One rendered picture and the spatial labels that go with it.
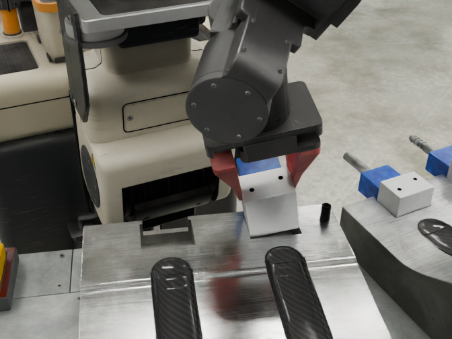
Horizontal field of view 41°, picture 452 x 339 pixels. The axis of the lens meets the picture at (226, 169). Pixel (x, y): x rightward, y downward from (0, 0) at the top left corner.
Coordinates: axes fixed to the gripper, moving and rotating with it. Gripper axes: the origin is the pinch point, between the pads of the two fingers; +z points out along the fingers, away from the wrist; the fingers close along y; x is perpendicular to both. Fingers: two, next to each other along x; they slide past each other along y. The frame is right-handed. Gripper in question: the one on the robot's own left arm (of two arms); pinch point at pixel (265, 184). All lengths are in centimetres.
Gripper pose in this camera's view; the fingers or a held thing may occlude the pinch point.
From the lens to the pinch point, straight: 59.5
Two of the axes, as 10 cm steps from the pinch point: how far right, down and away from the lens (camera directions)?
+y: 9.8, -2.1, 0.4
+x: -1.7, -6.7, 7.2
